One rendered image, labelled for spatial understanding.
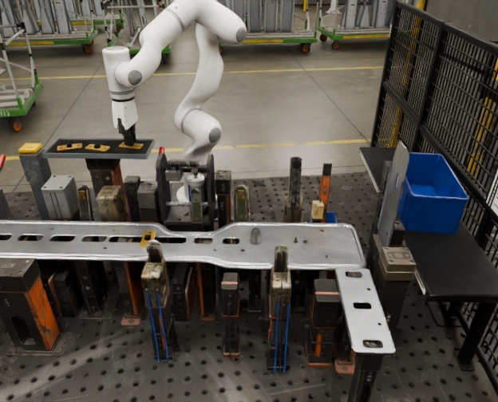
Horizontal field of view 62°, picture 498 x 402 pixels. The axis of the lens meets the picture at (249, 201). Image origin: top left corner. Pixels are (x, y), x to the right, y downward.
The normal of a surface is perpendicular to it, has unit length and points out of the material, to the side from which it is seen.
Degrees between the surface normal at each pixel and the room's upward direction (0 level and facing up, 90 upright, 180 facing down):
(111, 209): 90
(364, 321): 0
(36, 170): 90
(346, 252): 0
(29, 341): 0
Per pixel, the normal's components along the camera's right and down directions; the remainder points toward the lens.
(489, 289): 0.00, -0.84
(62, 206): -0.03, 0.54
